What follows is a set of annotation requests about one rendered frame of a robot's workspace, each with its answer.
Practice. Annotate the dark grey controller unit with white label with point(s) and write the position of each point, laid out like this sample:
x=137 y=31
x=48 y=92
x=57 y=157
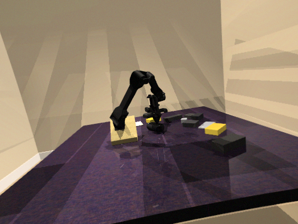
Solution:
x=155 y=127

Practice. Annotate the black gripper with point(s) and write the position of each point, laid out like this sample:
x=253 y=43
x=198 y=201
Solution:
x=155 y=112

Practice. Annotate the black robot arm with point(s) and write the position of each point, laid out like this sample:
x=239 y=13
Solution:
x=137 y=80

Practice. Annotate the white flat bar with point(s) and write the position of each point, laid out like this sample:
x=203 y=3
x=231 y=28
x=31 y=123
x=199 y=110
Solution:
x=205 y=125

